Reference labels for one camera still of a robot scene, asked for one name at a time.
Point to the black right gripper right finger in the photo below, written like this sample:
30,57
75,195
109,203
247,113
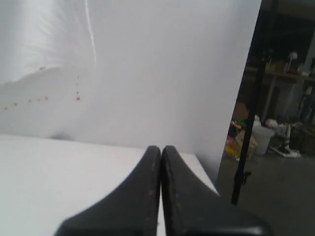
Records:
191,208

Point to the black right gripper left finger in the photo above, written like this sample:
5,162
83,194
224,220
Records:
129,210

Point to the black backdrop stand pole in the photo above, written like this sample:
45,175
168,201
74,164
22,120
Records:
240,175

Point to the yellow cardboard boxes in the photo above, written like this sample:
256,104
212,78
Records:
234,141

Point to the white plastic bucket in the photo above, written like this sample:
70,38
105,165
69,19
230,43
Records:
262,135

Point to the white paper backdrop sheet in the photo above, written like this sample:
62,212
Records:
125,72

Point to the cluttered background shelf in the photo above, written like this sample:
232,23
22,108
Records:
281,106

